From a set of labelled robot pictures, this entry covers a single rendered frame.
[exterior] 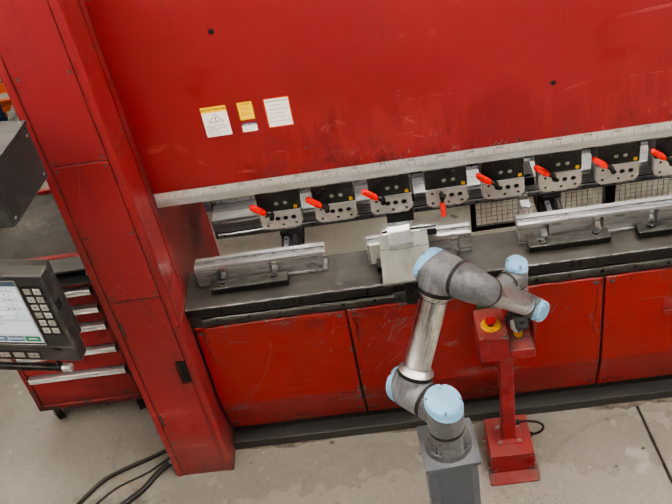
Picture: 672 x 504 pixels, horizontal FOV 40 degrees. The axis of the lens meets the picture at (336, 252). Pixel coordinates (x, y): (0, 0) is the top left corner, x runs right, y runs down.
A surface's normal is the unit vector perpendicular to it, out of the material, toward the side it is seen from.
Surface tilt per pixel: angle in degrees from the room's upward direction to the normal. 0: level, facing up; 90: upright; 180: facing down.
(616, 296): 90
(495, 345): 90
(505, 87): 90
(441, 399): 8
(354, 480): 0
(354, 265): 0
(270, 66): 90
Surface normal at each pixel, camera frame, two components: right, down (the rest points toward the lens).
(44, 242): -0.15, -0.74
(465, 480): 0.11, 0.64
